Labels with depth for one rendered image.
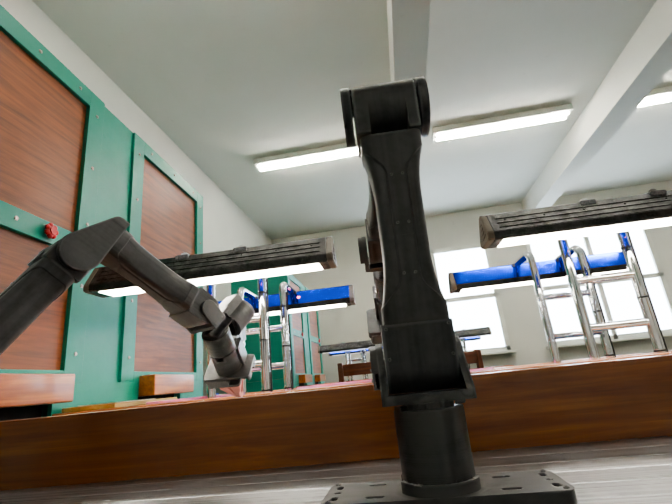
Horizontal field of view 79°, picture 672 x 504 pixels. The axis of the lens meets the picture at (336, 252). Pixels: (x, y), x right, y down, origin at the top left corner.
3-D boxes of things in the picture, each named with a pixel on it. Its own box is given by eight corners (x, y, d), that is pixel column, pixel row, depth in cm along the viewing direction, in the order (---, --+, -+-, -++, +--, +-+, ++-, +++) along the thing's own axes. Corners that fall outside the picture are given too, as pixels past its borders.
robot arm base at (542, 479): (326, 408, 42) (311, 414, 35) (530, 389, 40) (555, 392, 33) (334, 495, 40) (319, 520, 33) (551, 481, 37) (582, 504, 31)
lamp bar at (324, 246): (333, 259, 94) (330, 230, 97) (81, 292, 100) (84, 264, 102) (338, 268, 102) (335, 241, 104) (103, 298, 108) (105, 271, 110)
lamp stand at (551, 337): (631, 388, 117) (587, 240, 130) (558, 395, 119) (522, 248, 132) (599, 386, 135) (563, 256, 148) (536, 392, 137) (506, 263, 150)
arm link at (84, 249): (201, 310, 89) (74, 214, 73) (228, 302, 84) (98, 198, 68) (174, 361, 81) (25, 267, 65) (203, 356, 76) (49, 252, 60)
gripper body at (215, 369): (213, 363, 94) (203, 340, 90) (256, 359, 93) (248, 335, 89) (205, 386, 89) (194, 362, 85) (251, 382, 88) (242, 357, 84)
